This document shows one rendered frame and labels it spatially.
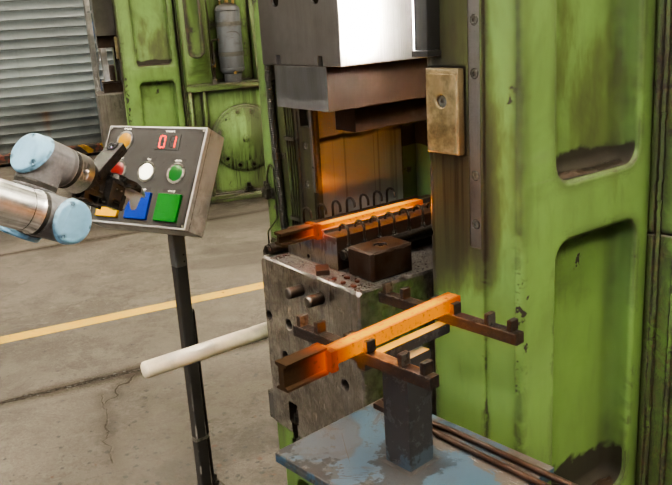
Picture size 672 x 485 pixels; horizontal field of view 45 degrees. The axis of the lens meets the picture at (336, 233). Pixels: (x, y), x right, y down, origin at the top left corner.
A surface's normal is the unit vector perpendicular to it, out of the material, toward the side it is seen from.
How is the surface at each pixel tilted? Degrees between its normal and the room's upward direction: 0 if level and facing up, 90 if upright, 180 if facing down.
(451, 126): 90
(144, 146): 60
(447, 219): 90
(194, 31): 90
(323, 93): 90
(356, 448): 0
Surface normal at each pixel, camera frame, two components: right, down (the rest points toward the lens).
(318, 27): -0.80, 0.21
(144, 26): 0.32, 0.22
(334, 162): 0.61, 0.18
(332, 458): -0.06, -0.96
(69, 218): 0.81, 0.15
